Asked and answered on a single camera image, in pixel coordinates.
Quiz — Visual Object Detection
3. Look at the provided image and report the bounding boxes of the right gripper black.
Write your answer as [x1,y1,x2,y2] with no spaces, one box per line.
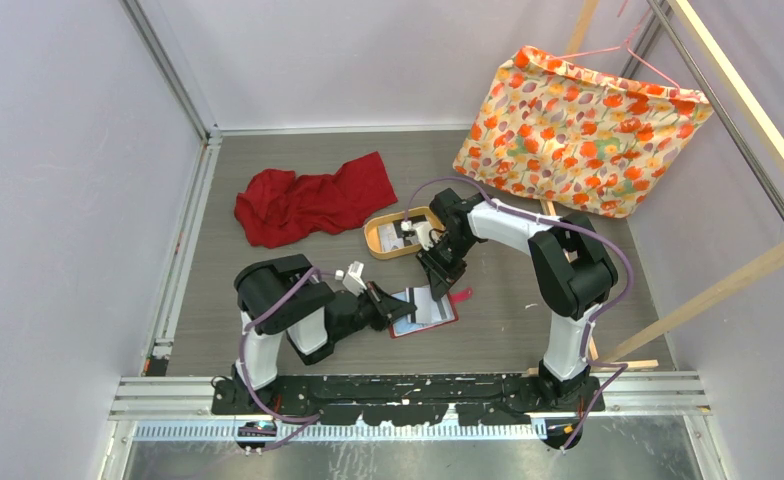
[416,233,476,301]

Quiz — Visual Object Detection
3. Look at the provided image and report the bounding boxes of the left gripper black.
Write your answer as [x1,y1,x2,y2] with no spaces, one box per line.
[333,280,417,343]

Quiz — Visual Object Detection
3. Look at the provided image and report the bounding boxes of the red card holder wallet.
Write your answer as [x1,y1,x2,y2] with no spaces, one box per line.
[389,285,473,339]

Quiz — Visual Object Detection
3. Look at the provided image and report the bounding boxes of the white magnetic stripe card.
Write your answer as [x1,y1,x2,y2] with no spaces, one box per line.
[404,286,457,326]

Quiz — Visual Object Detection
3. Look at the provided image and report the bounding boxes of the yellow oval tray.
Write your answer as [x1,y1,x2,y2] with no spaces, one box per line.
[363,206,444,260]

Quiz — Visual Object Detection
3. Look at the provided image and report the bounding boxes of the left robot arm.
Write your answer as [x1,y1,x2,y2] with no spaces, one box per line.
[234,254,418,414]

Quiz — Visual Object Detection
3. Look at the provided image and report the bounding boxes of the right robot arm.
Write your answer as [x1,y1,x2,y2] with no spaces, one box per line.
[415,189,618,411]

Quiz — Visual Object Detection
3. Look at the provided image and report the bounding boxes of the white numbered card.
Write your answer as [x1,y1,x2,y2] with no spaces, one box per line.
[377,223,406,253]

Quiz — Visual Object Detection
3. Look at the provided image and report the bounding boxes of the red cloth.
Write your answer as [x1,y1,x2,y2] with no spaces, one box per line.
[234,152,398,249]

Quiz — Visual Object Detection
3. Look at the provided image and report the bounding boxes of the floral fabric bag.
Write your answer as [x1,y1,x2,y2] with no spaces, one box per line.
[452,46,714,218]

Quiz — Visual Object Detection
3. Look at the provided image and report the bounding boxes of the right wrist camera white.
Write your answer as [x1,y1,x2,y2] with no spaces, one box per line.
[401,219,435,250]

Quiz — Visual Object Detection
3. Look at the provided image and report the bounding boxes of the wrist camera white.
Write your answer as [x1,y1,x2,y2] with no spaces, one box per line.
[401,219,435,250]
[334,261,367,296]

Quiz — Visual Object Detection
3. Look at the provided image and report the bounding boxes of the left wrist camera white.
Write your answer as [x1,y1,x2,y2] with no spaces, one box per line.
[334,261,367,296]

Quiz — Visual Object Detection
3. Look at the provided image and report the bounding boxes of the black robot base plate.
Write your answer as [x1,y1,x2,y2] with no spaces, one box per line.
[211,373,604,427]

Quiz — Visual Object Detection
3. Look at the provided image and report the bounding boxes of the wooden frame rack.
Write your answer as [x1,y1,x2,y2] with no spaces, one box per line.
[527,0,784,376]

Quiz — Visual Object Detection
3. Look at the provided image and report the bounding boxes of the aluminium frame rail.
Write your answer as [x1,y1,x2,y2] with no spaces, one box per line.
[107,0,784,480]

